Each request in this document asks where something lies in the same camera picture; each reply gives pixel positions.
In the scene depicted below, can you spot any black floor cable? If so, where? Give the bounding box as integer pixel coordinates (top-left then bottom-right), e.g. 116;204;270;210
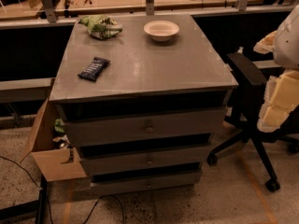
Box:
0;155;126;224

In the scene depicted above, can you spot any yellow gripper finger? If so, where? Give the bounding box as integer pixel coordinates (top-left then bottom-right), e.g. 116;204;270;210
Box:
257;70;299;133
253;31;277;54

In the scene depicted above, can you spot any black office chair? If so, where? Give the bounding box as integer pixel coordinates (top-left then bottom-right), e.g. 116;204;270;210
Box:
206;52;299;192

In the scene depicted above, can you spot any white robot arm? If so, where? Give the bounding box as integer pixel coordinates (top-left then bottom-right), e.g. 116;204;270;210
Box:
253;6;299;133

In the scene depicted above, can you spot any grey drawer cabinet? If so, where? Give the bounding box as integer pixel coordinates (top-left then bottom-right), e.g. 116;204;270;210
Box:
50;15;237;195

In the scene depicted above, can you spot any white paper bowl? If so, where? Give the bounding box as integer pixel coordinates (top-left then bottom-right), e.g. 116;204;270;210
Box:
144;21;179;42

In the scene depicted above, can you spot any brown cardboard box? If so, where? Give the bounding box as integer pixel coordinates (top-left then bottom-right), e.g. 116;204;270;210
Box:
20;77;88;183

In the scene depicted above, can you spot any dark blue rxbar wrapper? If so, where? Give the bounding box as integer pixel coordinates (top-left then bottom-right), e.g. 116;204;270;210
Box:
78;57;110;81

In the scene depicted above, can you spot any black metal stand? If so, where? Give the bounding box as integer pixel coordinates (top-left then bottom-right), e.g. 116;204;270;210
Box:
0;176;48;224

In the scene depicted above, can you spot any green chip bag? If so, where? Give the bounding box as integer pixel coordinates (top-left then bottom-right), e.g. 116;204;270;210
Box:
78;15;122;40

